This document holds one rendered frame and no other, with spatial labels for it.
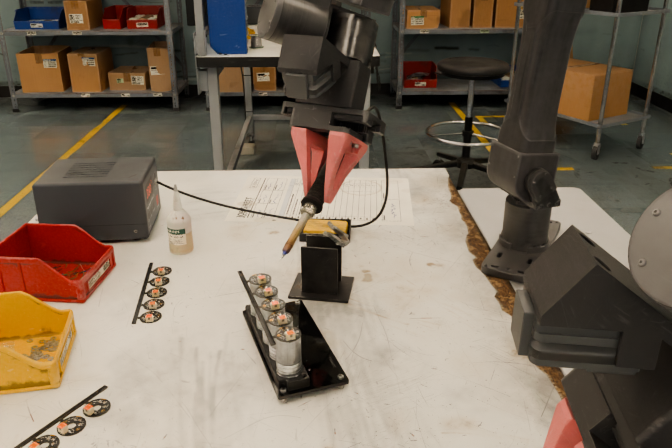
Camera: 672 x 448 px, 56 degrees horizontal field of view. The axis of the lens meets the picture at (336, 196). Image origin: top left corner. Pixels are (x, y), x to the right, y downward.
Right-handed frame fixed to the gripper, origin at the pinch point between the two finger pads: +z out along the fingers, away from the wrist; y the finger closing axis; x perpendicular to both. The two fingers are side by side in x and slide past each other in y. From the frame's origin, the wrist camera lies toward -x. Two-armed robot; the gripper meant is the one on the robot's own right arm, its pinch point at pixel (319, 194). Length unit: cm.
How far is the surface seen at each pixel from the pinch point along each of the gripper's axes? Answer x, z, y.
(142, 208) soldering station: 9.5, 5.9, -31.2
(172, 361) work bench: -6.6, 20.3, -9.8
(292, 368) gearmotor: -7.2, 17.2, 4.1
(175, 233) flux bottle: 9.4, 8.3, -24.7
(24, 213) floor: 150, 24, -214
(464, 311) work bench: 13.6, 10.1, 15.3
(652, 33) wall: 460, -189, 36
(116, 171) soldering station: 9.2, 1.4, -37.0
